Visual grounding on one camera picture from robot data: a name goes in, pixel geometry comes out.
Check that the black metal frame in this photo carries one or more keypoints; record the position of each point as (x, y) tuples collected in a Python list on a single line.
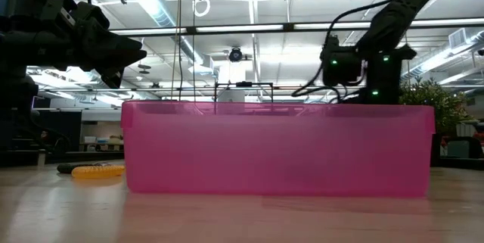
[(244, 84)]

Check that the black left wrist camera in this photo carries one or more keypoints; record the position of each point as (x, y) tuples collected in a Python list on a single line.
[(41, 0)]

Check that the black overhead rig camera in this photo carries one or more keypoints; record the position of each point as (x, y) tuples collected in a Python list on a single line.
[(235, 54)]

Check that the yellow corn cob toy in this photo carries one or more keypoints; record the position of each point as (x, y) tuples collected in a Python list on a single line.
[(98, 171)]

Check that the green potted plant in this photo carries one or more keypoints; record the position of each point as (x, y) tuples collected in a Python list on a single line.
[(435, 99)]

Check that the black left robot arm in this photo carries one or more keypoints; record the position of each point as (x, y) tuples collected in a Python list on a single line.
[(15, 95)]

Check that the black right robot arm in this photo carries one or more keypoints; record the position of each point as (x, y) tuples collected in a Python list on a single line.
[(401, 12)]

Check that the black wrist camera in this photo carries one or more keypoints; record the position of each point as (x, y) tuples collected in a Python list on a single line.
[(340, 67), (41, 0)]

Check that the overhead LED light bar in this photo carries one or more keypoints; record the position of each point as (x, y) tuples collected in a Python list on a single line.
[(246, 28)]

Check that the pink translucent plastic bin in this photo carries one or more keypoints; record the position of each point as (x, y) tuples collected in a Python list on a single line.
[(280, 152)]

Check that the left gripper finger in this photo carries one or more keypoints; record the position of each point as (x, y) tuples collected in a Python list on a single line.
[(121, 41), (132, 60)]

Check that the white ceiling air vent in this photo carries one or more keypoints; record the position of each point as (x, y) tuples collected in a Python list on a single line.
[(459, 38)]

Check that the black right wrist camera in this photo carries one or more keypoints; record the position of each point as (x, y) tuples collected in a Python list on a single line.
[(340, 67)]

